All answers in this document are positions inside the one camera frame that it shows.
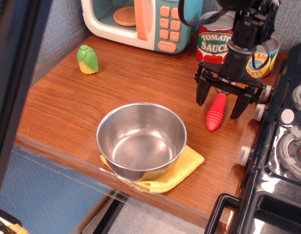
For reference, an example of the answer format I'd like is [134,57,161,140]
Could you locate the teal toy microwave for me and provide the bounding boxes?
[81,0,198,54]

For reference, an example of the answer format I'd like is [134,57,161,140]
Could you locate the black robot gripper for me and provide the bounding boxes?
[195,47,266,119]

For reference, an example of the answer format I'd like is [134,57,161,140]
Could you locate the white stove knob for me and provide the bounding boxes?
[253,104,266,122]
[259,85,273,103]
[238,146,251,167]

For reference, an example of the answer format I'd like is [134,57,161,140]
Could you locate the green yellow toy corn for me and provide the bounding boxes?
[77,44,99,75]

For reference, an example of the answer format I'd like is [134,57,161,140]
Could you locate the yellow folded cloth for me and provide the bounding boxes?
[100,145,205,194]

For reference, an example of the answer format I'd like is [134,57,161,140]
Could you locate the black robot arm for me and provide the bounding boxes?
[195,0,280,119]

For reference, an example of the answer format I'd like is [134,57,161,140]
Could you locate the orange object at corner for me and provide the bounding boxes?
[8,224,29,234]

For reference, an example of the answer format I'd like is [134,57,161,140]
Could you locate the red-handled metal spoon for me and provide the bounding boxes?
[206,88,228,131]

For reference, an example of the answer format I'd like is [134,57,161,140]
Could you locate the pineapple slices can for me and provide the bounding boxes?
[246,36,281,78]

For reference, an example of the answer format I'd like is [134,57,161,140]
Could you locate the white stove knob upper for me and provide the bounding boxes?
[259,85,273,103]

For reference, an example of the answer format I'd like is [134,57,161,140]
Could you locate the tomato sauce can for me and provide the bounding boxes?
[196,13,234,64]

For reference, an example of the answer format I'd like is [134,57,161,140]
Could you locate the white stove knob middle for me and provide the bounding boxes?
[253,104,266,122]

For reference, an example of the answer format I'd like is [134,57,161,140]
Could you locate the silver metal pot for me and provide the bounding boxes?
[96,103,187,181]

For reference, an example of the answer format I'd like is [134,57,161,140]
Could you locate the white stove knob lower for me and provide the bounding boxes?
[238,146,251,167]

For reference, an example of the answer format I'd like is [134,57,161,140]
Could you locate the black toy stove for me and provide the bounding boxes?
[205,43,301,234]

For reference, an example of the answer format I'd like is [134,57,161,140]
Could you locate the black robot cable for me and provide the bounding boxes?
[177,0,229,27]

